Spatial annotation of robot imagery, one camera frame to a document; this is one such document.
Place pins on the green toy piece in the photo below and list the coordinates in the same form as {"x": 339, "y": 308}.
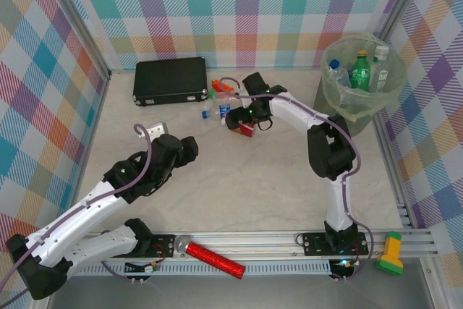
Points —
{"x": 210, "y": 95}

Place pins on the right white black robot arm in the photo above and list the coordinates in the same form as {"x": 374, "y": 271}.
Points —
{"x": 338, "y": 200}

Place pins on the black hard case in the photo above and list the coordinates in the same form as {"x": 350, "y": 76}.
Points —
{"x": 170, "y": 81}

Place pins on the clear Pepsi bottle blue cap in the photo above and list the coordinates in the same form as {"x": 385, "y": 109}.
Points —
{"x": 340, "y": 75}
{"x": 224, "y": 110}

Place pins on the orange green toy blocks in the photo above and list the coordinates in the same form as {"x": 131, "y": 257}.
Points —
{"x": 217, "y": 83}

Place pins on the translucent green bin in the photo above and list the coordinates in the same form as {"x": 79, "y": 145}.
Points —
{"x": 396, "y": 81}

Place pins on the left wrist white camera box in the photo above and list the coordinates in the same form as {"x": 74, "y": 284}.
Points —
{"x": 157, "y": 130}

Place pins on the grey translucent waste bin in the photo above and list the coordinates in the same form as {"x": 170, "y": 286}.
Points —
{"x": 320, "y": 106}

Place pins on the green Sprite bottle yellow cap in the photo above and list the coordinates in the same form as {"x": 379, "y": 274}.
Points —
{"x": 360, "y": 74}

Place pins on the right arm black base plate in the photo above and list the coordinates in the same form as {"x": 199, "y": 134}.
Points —
{"x": 314, "y": 244}

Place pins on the red glitter microphone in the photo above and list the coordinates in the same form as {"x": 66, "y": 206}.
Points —
{"x": 213, "y": 256}

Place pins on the plain clear bottle white cap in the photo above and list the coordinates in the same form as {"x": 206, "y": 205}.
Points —
{"x": 226, "y": 97}

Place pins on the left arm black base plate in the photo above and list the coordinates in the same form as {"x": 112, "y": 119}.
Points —
{"x": 162, "y": 244}

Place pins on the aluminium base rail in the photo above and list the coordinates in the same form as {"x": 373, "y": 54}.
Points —
{"x": 253, "y": 244}

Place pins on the clear bottle green neck band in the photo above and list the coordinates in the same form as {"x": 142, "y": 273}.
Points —
{"x": 380, "y": 74}

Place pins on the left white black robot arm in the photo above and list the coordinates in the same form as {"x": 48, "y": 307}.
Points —
{"x": 72, "y": 218}

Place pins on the red gold label bottle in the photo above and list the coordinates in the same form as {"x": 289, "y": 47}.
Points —
{"x": 247, "y": 131}

